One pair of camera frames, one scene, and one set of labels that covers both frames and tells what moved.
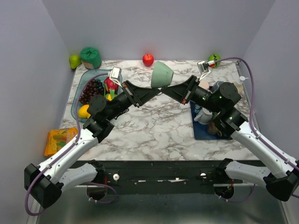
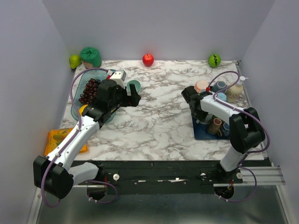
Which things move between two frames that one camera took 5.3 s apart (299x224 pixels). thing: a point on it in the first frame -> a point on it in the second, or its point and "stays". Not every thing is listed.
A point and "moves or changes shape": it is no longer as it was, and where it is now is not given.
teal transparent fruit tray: (81, 77) stays
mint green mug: (161, 75) moves or changes shape
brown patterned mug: (212, 128) stays
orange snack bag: (56, 138) stays
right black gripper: (180, 93) -> (202, 117)
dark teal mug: (216, 86) stays
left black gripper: (140, 94) -> (130, 101)
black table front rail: (168, 177) stays
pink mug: (204, 84) stays
